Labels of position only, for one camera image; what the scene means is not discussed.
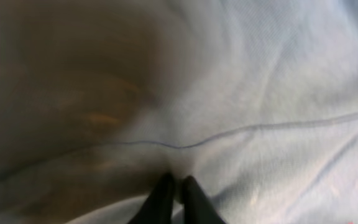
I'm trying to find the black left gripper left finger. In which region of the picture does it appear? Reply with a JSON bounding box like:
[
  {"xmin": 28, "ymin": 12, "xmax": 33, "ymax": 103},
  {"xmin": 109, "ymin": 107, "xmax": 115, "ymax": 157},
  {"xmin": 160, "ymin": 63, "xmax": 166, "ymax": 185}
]
[{"xmin": 128, "ymin": 174, "xmax": 176, "ymax": 224}]

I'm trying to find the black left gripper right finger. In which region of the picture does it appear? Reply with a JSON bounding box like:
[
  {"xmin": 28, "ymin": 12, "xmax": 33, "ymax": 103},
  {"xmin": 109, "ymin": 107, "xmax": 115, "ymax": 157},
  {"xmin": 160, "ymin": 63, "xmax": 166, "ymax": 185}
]
[{"xmin": 181, "ymin": 176, "xmax": 226, "ymax": 224}]

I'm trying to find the light blue printed t-shirt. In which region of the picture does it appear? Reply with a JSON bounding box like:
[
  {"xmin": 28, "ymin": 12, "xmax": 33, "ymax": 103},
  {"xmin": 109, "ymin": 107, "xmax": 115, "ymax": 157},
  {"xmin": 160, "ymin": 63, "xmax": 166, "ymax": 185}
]
[{"xmin": 0, "ymin": 1, "xmax": 358, "ymax": 223}]

